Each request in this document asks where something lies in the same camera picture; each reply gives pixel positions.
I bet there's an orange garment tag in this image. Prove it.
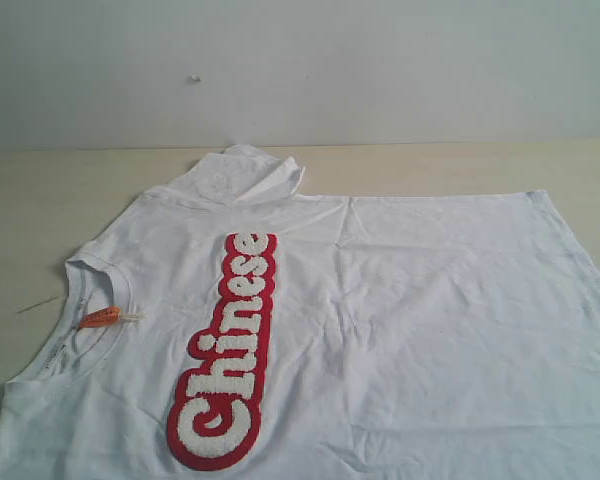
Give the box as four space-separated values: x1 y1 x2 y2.
78 306 144 329

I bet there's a white t-shirt with red lettering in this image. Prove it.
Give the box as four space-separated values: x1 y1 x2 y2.
0 145 600 479

